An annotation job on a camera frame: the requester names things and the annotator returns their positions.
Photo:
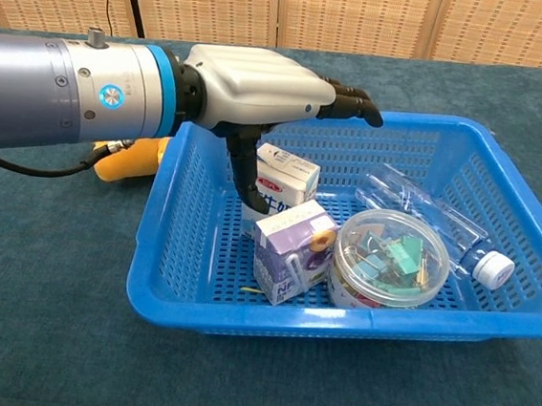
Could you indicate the clear plastic water bottle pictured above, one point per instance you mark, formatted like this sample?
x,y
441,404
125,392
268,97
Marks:
x,y
490,267

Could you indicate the bamboo folding screen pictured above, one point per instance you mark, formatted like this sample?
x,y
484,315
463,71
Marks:
x,y
199,4

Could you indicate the yellow plush dinosaur toy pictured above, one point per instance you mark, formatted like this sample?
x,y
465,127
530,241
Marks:
x,y
131,163

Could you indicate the white milk carton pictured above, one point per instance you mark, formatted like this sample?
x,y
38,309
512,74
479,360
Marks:
x,y
293,176

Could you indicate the teal table cloth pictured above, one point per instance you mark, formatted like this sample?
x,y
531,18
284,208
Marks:
x,y
51,287

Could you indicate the clear tub of binder clips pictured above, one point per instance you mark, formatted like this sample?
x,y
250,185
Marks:
x,y
389,272

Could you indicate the blue plastic perforated basket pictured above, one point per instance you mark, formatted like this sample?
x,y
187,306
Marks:
x,y
191,234

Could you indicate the purple drink carton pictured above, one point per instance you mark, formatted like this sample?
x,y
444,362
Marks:
x,y
279,266

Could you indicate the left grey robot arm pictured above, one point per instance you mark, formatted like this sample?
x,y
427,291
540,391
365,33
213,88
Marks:
x,y
23,88

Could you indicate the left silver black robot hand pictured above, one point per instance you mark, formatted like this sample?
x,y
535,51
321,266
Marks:
x,y
258,82

